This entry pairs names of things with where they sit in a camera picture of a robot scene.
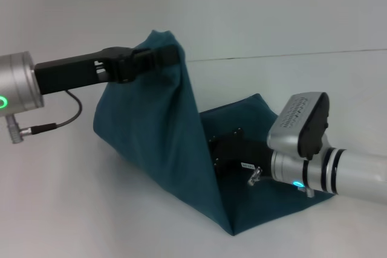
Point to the teal T-shirt with FREE print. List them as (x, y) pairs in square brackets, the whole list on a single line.
[(157, 119)]

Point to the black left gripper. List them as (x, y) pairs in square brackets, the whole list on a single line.
[(81, 67)]

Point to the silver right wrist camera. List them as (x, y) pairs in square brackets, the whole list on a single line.
[(299, 125)]

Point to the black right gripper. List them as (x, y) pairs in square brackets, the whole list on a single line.
[(239, 155)]

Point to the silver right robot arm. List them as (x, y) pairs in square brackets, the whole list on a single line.
[(332, 173)]

